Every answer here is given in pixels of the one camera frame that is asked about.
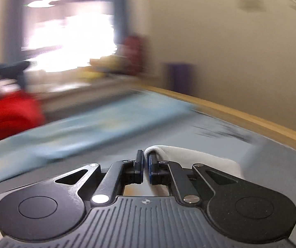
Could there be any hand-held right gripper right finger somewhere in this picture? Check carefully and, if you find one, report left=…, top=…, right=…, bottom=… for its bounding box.
left=148, top=152, right=239, bottom=203

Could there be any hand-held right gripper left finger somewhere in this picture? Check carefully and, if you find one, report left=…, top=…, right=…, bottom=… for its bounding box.
left=55, top=149, right=145, bottom=204

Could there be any white t-shirt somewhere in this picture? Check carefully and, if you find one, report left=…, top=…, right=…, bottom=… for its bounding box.
left=144, top=145, right=243, bottom=197

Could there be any light blue patterned sheet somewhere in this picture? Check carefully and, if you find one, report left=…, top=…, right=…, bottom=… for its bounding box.
left=0, top=93, right=199, bottom=188

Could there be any deer printed cloth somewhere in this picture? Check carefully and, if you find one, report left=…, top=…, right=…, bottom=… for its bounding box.
left=189, top=108, right=258, bottom=145

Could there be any purple bag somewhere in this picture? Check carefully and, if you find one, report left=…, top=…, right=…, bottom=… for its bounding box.
left=167, top=62, right=197, bottom=91

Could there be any yellow duck plush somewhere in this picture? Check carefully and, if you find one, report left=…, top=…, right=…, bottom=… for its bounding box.
left=78, top=56, right=124, bottom=80

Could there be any red cushion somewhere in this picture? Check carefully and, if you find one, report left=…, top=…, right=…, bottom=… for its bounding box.
left=120, top=34, right=148, bottom=76

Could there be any red folded quilt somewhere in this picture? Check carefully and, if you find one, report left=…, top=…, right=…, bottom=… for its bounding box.
left=0, top=90, right=46, bottom=145

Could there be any window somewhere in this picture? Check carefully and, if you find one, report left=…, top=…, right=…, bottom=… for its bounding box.
left=21, top=0, right=118, bottom=73

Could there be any blue curtain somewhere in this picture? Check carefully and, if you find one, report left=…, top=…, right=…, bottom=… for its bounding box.
left=112, top=0, right=129, bottom=55

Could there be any teal shark plush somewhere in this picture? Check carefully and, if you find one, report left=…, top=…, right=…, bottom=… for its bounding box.
left=0, top=61, right=33, bottom=86

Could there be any wooden bed frame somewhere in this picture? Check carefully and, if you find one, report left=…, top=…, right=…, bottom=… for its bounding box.
left=141, top=86, right=296, bottom=157

